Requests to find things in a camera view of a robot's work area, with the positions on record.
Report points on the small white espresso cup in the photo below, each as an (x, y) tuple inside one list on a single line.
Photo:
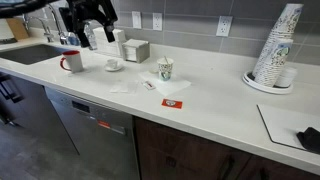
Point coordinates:
[(112, 63)]

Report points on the dark grey cabinet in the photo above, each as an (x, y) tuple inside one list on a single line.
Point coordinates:
[(36, 113)]

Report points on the black cloth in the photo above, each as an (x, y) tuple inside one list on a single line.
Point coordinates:
[(310, 138)]

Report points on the small white saucer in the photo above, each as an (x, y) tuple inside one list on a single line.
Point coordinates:
[(113, 69)]

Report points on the stack of white paper towels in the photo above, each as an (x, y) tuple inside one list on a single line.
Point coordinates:
[(101, 43)]

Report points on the white rectangular mat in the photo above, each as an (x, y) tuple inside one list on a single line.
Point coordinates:
[(283, 125)]

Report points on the red card packet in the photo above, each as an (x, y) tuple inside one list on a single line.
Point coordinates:
[(172, 103)]

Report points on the dark wood cabinet door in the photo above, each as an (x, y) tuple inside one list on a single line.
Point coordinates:
[(180, 153), (286, 171)]

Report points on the white paper napkin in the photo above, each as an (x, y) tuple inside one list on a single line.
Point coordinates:
[(173, 86)]

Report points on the white round tray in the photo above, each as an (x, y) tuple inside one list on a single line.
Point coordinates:
[(253, 84)]

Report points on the stack of white lids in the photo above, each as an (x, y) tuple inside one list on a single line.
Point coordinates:
[(286, 77)]

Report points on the white light switch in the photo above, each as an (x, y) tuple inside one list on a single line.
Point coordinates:
[(136, 19)]

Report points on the stainless steel dishwasher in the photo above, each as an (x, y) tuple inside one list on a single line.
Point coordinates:
[(96, 140)]

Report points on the red white sugar packet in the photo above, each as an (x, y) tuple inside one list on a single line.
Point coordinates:
[(148, 85)]

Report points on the tall stack of paper cups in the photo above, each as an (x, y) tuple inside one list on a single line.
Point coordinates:
[(283, 33)]

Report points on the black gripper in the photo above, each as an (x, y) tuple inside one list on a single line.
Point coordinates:
[(86, 11)]

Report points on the small chrome faucet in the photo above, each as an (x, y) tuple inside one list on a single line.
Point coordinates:
[(46, 31)]

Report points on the blue soap dispenser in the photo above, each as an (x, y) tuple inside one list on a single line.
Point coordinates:
[(73, 40)]

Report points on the short stack of paper cups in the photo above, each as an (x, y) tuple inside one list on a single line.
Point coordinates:
[(274, 63)]

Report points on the wooden stir stick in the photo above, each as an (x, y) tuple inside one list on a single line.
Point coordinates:
[(166, 60)]

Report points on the patterned paper cup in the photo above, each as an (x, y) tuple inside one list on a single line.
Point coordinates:
[(165, 70)]

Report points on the clear plastic wrapper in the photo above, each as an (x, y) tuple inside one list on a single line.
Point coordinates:
[(124, 87)]

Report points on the white wall outlet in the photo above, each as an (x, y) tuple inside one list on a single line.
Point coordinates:
[(224, 26), (157, 21)]

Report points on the red sticker label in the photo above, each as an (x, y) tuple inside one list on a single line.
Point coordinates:
[(103, 124)]

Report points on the grey napkin holder box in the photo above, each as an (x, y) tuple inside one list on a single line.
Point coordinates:
[(138, 50)]

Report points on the steel undermount sink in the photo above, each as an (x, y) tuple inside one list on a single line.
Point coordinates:
[(31, 53)]

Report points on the wooden cutting board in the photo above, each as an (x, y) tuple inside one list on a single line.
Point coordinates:
[(18, 29)]

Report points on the clear plastic water bottle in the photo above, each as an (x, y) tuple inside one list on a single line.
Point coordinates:
[(90, 38)]

